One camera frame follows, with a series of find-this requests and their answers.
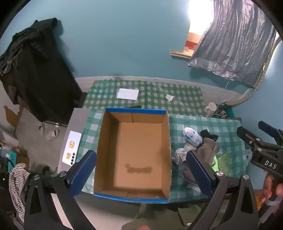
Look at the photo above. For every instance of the striped cloth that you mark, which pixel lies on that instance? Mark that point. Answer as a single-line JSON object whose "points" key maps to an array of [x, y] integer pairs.
{"points": [[17, 190]]}

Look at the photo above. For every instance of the pink grey garment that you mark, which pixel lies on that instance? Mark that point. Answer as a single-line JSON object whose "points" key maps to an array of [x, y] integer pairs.
{"points": [[179, 154]]}

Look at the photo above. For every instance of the patterned cloth bag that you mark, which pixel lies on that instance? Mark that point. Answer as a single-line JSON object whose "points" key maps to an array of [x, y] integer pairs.
{"points": [[224, 112]]}

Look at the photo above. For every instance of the person's right hand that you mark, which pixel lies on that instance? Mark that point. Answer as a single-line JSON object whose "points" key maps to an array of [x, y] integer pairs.
{"points": [[268, 188]]}

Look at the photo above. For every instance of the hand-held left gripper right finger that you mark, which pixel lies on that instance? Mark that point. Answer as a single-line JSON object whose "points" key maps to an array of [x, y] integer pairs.
{"points": [[200, 174]]}

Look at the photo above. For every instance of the black sock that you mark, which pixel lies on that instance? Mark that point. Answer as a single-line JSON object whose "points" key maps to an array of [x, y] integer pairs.
{"points": [[207, 134]]}

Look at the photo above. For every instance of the white cup-shaped object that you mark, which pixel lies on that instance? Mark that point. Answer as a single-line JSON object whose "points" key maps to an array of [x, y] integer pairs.
{"points": [[211, 108]]}

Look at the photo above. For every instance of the wooden window ledge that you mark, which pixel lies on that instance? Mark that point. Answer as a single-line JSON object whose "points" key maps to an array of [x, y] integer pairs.
{"points": [[181, 53]]}

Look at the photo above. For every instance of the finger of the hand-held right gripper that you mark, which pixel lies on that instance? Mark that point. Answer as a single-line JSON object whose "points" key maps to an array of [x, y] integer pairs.
{"points": [[248, 137], [270, 130]]}

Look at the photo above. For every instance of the crumpled white paper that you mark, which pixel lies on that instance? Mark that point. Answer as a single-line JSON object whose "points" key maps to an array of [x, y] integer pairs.
{"points": [[169, 98]]}

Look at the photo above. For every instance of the white blue plastic bag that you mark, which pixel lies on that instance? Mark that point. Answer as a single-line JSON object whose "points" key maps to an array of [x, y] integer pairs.
{"points": [[192, 135]]}

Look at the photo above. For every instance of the white paper sheet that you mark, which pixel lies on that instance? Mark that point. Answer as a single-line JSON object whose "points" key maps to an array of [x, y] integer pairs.
{"points": [[128, 94]]}

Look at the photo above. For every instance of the green beige checked tablecloth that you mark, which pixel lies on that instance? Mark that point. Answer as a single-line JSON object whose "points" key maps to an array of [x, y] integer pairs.
{"points": [[154, 95]]}

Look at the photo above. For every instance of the lime green shirt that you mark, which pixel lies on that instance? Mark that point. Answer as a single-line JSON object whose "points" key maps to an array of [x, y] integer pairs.
{"points": [[223, 163]]}

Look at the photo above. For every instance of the silver plastic tarp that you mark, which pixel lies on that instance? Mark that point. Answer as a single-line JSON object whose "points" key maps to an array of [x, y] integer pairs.
{"points": [[232, 44]]}

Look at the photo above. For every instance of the grey knit garment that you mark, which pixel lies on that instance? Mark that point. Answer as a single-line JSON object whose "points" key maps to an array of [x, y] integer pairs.
{"points": [[205, 148]]}

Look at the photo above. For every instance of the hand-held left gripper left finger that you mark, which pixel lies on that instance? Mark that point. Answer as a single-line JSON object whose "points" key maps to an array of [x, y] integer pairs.
{"points": [[83, 174]]}

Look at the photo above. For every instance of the blue-edged cardboard box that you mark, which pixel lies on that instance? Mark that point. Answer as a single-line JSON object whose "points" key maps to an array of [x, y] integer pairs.
{"points": [[137, 143]]}

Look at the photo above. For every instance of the teal white checked tablecloth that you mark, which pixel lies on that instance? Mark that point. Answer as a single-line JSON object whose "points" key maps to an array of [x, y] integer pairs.
{"points": [[227, 137]]}

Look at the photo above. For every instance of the teal box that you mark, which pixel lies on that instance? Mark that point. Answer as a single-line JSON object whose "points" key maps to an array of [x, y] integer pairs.
{"points": [[12, 157]]}

